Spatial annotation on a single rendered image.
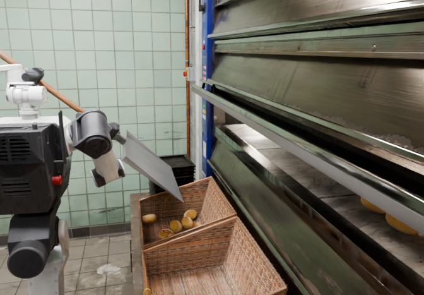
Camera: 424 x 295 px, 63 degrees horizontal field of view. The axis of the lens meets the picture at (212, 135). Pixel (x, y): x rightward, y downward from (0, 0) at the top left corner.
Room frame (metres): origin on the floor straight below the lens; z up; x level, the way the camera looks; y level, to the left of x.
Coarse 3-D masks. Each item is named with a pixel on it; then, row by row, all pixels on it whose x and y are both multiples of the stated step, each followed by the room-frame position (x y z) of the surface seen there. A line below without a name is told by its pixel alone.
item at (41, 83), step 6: (0, 54) 1.63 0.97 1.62; (6, 54) 1.65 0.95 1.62; (6, 60) 1.64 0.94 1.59; (12, 60) 1.65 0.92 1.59; (42, 84) 1.67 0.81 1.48; (48, 84) 1.69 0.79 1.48; (48, 90) 1.67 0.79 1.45; (54, 90) 1.68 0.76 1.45; (60, 96) 1.68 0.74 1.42; (66, 102) 1.69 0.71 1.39; (72, 102) 1.70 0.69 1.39; (72, 108) 1.70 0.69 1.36; (78, 108) 1.70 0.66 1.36
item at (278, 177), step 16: (224, 128) 2.08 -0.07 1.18; (240, 144) 1.71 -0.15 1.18; (256, 160) 1.45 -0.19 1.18; (272, 176) 1.28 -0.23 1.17; (288, 176) 1.25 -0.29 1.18; (288, 192) 1.14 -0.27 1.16; (304, 192) 1.10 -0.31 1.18; (304, 208) 1.03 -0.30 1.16; (320, 208) 0.97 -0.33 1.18; (320, 224) 0.93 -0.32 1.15; (336, 224) 0.88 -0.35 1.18; (352, 224) 0.88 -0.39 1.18; (336, 240) 0.85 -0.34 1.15; (352, 240) 0.79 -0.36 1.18; (368, 240) 0.79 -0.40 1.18; (352, 256) 0.78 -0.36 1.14; (368, 256) 0.73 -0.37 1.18; (384, 256) 0.72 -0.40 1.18; (384, 272) 0.67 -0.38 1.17; (400, 272) 0.66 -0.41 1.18; (400, 288) 0.63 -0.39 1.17; (416, 288) 0.61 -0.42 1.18
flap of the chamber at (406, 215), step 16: (208, 96) 1.71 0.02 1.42; (224, 96) 1.93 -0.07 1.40; (256, 112) 1.39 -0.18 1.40; (256, 128) 1.06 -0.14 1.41; (288, 128) 1.10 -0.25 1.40; (288, 144) 0.84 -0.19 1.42; (320, 144) 0.90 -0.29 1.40; (336, 144) 0.97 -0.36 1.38; (304, 160) 0.76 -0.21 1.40; (320, 160) 0.70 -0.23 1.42; (352, 160) 0.76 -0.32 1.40; (368, 160) 0.81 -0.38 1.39; (336, 176) 0.64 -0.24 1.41; (352, 176) 0.60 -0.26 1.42; (384, 176) 0.66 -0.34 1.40; (400, 176) 0.69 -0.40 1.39; (368, 192) 0.55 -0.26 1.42; (416, 192) 0.58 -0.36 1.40; (384, 208) 0.50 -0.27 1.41; (400, 208) 0.48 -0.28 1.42; (416, 224) 0.44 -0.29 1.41
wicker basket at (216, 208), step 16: (192, 192) 2.09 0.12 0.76; (208, 192) 2.09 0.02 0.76; (144, 208) 2.02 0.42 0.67; (160, 208) 2.05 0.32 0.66; (192, 208) 2.09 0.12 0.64; (208, 208) 1.98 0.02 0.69; (224, 208) 1.75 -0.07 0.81; (144, 224) 1.97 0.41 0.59; (160, 224) 1.97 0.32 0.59; (208, 224) 1.56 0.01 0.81; (144, 240) 1.79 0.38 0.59; (160, 240) 1.51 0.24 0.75
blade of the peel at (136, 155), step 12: (132, 144) 1.92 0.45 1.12; (132, 156) 1.68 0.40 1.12; (144, 156) 1.86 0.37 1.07; (156, 156) 2.07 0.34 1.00; (144, 168) 1.63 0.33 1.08; (156, 168) 1.80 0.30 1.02; (168, 168) 2.00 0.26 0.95; (156, 180) 1.58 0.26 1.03; (168, 180) 1.74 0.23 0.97; (168, 192) 1.54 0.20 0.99
